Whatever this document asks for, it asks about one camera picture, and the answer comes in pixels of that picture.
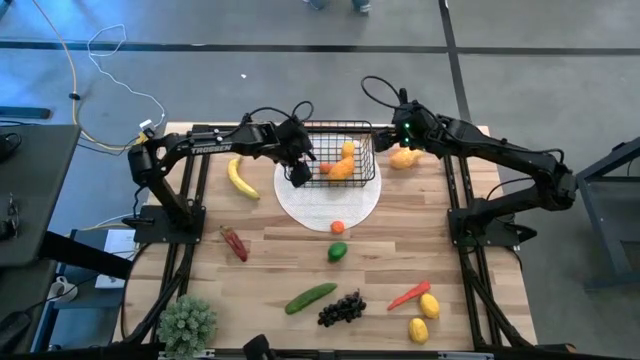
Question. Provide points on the small red tomato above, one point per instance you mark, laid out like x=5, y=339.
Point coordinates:
x=325, y=168

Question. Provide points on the metal key bunch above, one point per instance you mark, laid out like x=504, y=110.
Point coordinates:
x=12, y=215

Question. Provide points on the white power adapter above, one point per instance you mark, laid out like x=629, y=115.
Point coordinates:
x=146, y=124

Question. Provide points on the small yellow orange fruit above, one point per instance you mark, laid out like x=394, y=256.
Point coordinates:
x=348, y=149

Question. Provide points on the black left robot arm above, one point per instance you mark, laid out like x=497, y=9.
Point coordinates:
x=210, y=145

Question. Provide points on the black desk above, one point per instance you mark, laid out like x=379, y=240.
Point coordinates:
x=40, y=190

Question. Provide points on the yellow banana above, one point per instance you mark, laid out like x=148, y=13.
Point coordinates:
x=239, y=180

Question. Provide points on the black flat bar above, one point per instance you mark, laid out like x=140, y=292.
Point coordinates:
x=25, y=112

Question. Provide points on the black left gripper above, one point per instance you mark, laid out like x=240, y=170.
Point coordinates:
x=295, y=140

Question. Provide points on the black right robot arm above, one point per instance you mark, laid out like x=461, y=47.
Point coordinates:
x=500, y=150

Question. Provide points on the person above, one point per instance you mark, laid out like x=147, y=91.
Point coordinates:
x=360, y=5

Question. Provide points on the white paper sheet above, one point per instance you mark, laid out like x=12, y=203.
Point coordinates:
x=117, y=245

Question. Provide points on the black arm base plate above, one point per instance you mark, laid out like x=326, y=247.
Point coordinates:
x=492, y=237
x=150, y=232

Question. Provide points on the white mug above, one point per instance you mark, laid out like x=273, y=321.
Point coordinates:
x=62, y=290

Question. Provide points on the dark red chili pepper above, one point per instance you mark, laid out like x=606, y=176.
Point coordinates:
x=235, y=244

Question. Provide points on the dark purple grape bunch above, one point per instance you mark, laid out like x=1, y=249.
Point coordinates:
x=342, y=310

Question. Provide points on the dark rounded object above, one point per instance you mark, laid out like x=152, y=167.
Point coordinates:
x=259, y=347

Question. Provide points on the large yellow orange fruit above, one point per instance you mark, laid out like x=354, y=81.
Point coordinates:
x=404, y=159

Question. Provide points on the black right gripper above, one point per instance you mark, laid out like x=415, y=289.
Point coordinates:
x=412, y=130

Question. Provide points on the green lime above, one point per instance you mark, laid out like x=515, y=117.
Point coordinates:
x=337, y=251

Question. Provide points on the black desk leg beam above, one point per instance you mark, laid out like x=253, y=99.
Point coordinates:
x=85, y=255

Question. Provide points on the dark grey side table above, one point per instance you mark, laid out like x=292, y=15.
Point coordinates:
x=600, y=225

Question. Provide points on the small orange tomato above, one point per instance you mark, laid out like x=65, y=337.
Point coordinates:
x=337, y=227

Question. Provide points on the green artificial plant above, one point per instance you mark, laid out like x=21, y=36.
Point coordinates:
x=187, y=325

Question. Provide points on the orange mango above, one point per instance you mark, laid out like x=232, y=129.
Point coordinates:
x=342, y=170

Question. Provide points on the white round woven placemat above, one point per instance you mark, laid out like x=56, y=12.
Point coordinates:
x=320, y=210

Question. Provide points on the yellow lemon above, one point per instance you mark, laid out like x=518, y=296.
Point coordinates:
x=429, y=306
x=418, y=331

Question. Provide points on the black desk device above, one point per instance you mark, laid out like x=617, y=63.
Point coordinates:
x=7, y=147

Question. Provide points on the black computer mouse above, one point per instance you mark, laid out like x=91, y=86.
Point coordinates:
x=14, y=330

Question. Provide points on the green cucumber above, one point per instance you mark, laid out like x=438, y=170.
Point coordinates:
x=310, y=298

